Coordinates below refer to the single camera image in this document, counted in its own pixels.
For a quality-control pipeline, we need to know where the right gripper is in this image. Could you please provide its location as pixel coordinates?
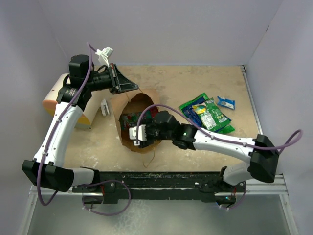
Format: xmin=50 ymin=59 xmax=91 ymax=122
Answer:
xmin=136 ymin=118 xmax=174 ymax=148

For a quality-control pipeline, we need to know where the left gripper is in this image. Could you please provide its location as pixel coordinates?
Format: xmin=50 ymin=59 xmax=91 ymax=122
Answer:
xmin=86 ymin=63 xmax=138 ymax=95

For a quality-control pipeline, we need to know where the brown paper bag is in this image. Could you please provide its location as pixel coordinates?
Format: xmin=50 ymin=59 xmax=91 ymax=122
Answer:
xmin=111 ymin=89 xmax=161 ymax=156

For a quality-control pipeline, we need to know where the blue Kettle chips bag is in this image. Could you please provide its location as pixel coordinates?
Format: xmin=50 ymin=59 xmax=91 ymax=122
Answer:
xmin=179 ymin=95 xmax=208 ymax=127

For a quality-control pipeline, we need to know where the green yellow candy packet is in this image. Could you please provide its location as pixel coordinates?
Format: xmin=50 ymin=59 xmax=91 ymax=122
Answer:
xmin=192 ymin=98 xmax=230 ymax=132

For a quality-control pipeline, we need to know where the green white snack packet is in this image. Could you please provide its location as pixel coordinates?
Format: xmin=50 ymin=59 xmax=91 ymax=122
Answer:
xmin=179 ymin=93 xmax=235 ymax=134

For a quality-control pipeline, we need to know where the blue snack packet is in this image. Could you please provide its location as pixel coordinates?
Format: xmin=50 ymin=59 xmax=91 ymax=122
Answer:
xmin=217 ymin=96 xmax=235 ymax=110

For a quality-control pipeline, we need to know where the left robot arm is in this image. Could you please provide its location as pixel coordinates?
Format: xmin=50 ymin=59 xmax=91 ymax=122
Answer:
xmin=22 ymin=54 xmax=138 ymax=192

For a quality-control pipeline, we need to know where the red green Fox's candy packet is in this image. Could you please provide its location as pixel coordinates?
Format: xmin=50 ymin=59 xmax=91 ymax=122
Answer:
xmin=119 ymin=107 xmax=159 ymax=131

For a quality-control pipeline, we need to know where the small white clip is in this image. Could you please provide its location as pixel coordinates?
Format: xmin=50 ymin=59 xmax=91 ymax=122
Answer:
xmin=100 ymin=99 xmax=110 ymax=117

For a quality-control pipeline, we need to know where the orange beige box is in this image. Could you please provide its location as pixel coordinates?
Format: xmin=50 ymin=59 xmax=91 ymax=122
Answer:
xmin=43 ymin=73 xmax=105 ymax=129

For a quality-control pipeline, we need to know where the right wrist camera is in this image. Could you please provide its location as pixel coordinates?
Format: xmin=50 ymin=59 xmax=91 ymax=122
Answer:
xmin=129 ymin=124 xmax=147 ymax=146

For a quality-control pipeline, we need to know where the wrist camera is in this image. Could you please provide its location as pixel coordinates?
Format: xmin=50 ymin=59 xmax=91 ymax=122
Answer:
xmin=95 ymin=47 xmax=113 ymax=67
xmin=129 ymin=124 xmax=147 ymax=146

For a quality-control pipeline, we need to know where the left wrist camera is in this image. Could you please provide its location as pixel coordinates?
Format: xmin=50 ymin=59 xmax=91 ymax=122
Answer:
xmin=95 ymin=47 xmax=113 ymax=67

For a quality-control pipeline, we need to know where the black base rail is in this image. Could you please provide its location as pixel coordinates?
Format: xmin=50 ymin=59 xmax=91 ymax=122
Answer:
xmin=72 ymin=171 xmax=246 ymax=204

